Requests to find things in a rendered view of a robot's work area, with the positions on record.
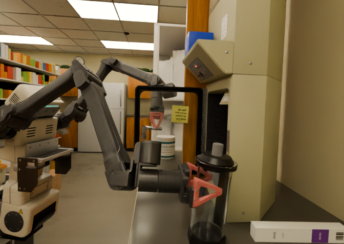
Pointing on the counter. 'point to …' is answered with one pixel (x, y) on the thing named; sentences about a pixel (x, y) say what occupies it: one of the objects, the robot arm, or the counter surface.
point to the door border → (170, 91)
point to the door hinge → (204, 120)
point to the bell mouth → (225, 98)
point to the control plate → (199, 69)
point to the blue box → (192, 37)
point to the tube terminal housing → (252, 93)
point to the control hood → (212, 57)
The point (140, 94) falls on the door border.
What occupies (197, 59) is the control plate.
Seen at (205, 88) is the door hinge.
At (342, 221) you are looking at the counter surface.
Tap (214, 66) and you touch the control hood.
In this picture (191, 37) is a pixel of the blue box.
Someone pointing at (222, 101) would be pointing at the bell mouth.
